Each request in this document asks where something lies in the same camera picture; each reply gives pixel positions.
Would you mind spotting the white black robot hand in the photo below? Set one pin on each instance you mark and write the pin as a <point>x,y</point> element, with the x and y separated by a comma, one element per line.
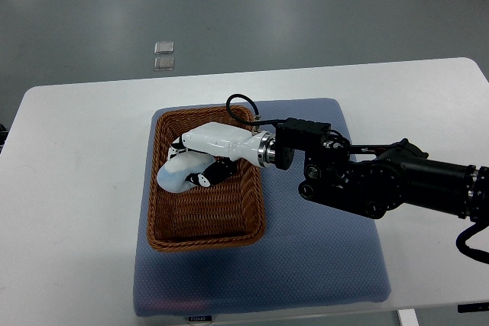
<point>227,144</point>

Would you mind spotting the light blue plush toy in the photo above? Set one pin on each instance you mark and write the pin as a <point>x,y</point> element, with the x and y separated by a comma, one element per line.
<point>177,175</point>

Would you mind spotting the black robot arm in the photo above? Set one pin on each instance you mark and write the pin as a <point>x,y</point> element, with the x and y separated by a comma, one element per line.
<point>369,180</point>

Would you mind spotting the brown wicker basket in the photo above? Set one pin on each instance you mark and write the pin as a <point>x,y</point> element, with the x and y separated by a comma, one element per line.
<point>230,214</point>

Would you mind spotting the upper silver floor plate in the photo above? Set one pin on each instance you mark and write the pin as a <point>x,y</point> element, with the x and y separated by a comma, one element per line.
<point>163,47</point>

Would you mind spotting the blue fabric cushion mat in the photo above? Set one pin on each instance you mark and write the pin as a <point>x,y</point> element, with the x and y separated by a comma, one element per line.
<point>309,255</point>

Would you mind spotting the black cushion label tag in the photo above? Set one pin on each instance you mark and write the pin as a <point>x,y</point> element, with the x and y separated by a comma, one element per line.
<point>199,318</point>

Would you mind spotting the black object at left edge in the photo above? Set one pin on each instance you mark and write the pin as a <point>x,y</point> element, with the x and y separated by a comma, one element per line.
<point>3,134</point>

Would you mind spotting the black object at edge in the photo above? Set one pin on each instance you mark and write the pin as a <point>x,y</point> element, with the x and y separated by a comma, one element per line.
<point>3,134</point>
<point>474,307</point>

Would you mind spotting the white table leg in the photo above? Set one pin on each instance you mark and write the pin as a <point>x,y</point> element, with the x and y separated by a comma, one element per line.
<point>407,317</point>

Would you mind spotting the black object at right edge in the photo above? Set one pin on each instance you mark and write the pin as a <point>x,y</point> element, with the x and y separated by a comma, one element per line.
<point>474,307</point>

